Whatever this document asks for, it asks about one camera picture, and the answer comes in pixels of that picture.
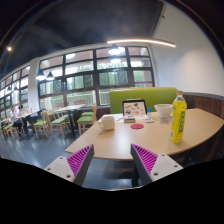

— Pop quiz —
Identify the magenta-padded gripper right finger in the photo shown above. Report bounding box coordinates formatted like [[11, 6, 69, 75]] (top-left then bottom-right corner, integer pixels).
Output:
[[130, 143, 184, 186]]

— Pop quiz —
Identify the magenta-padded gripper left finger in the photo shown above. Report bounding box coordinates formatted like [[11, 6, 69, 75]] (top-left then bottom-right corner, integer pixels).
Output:
[[43, 143, 95, 187]]

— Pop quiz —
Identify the yellow drink bottle green label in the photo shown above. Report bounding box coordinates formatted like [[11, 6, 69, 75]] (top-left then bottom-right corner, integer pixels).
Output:
[[169, 89, 188, 144]]

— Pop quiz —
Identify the flat round red coaster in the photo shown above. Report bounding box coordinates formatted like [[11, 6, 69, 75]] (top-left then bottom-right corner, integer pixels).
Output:
[[130, 123, 145, 130]]

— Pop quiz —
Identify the small dark flat box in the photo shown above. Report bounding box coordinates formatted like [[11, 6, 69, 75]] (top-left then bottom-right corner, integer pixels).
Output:
[[123, 116, 137, 124]]

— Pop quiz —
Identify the group of green-seated wooden chairs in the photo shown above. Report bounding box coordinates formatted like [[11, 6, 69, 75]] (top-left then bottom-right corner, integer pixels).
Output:
[[0, 104, 98, 140]]

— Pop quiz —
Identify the white ribbed mug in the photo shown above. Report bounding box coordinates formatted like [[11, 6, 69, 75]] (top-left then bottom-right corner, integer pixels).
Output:
[[97, 115, 116, 131]]

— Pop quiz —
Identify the white bowl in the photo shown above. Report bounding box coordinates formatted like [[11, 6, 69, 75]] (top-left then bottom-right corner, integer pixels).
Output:
[[153, 103, 174, 118]]

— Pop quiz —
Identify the black-framed tablet with pictures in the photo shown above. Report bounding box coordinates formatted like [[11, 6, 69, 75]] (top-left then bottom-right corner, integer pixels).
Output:
[[121, 98, 148, 118]]

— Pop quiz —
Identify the wooden dining table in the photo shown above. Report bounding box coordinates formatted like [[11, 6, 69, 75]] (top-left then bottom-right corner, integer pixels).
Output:
[[54, 104, 87, 138]]

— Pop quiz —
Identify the green upholstered bench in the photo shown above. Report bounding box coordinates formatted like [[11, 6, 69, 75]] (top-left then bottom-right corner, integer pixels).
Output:
[[109, 87, 178, 115]]

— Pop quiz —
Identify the person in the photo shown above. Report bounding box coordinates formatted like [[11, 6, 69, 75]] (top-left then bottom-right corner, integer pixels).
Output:
[[9, 104, 27, 132]]

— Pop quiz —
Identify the group of pendant lamps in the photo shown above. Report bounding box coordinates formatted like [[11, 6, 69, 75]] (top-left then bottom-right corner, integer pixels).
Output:
[[34, 43, 124, 82]]

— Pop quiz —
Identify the curved ceiling light strip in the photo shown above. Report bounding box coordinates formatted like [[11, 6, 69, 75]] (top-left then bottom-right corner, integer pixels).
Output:
[[106, 38, 177, 49]]

